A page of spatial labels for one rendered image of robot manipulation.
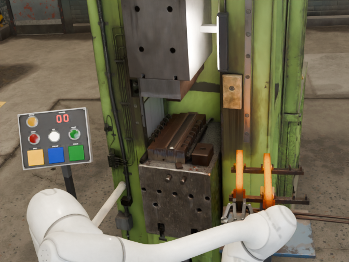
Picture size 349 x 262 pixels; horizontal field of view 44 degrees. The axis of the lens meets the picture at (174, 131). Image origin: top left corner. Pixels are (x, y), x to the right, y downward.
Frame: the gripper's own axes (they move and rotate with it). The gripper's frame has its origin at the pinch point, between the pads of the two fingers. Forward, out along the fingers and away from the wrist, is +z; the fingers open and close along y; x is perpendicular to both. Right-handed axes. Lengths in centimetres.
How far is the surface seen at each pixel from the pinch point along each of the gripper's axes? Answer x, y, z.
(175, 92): 24, -30, 49
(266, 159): -2.7, 11.8, 35.2
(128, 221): -66, -67, 66
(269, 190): -3.2, 12.0, 11.8
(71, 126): 6, -84, 49
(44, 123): 9, -97, 47
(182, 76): 32, -26, 48
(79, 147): -3, -79, 44
